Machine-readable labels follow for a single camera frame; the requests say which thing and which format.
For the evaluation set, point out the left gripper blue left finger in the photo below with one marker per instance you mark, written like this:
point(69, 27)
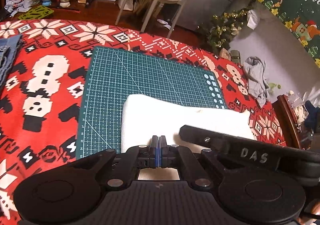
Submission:
point(149, 154)

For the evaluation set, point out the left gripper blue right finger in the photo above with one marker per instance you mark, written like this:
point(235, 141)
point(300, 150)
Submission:
point(168, 154)

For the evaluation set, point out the white knit v-neck sweater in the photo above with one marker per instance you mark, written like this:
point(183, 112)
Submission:
point(144, 117)

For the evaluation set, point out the person right hand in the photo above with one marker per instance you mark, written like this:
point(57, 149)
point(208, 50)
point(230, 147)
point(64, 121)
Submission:
point(310, 215)

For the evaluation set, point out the dark wooden side table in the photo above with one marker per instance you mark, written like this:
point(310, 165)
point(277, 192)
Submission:
point(288, 121)

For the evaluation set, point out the green cutting mat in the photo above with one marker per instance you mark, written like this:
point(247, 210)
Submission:
point(114, 74)

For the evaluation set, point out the grey crumpled garment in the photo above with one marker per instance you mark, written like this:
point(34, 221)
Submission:
point(257, 86)

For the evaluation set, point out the red patterned christmas blanket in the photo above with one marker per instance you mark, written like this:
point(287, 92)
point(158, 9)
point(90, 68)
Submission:
point(40, 101)

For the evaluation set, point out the small decorated christmas tree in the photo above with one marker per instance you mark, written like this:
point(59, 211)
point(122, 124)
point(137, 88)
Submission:
point(219, 31)

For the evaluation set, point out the folded blue jeans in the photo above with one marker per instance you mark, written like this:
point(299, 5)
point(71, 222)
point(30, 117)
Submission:
point(10, 48)

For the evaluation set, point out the blue white ceramic bowl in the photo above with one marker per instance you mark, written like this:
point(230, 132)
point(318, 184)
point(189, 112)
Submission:
point(46, 2)

